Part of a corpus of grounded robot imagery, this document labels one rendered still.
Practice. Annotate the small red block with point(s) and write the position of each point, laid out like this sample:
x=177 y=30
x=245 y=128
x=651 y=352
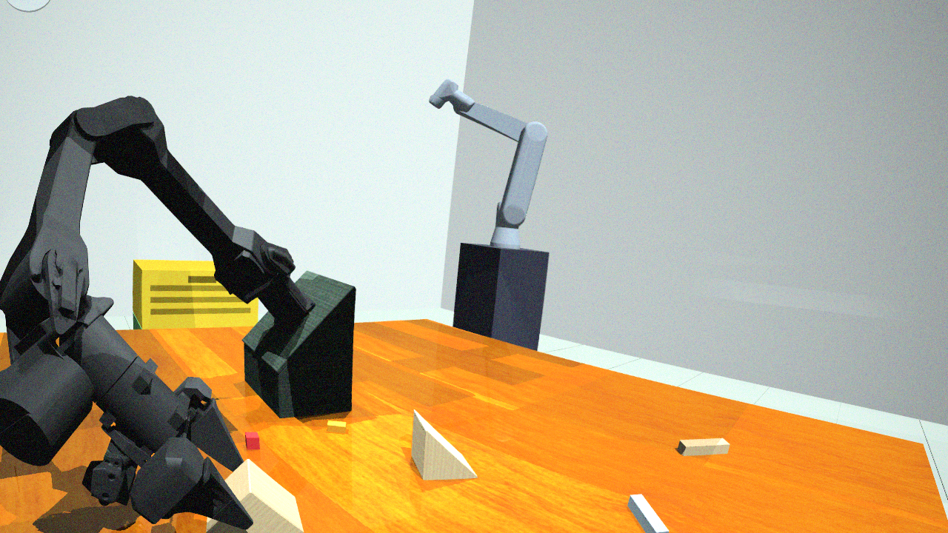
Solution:
x=252 y=440

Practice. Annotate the cream triangular block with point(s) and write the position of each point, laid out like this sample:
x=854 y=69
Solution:
x=434 y=457

